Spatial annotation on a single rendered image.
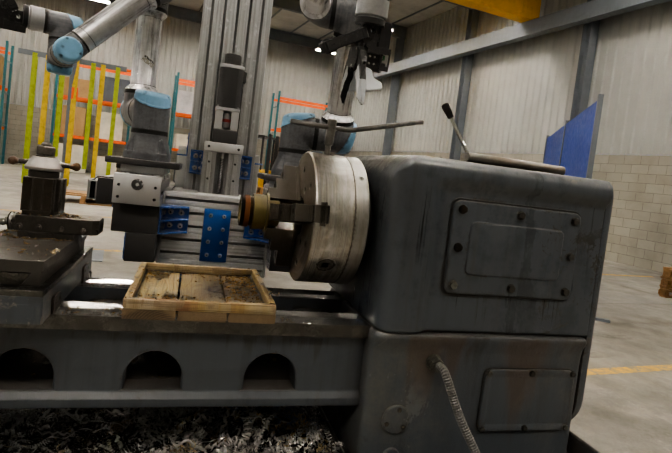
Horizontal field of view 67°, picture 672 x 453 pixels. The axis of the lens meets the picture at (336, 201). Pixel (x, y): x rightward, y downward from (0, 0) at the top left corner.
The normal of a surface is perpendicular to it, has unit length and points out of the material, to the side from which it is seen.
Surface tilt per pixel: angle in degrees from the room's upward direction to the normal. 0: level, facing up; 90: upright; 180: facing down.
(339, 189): 60
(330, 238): 100
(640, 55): 90
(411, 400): 90
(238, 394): 52
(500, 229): 90
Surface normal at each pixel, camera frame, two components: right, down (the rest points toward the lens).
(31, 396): 0.29, -0.54
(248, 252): 0.26, 0.08
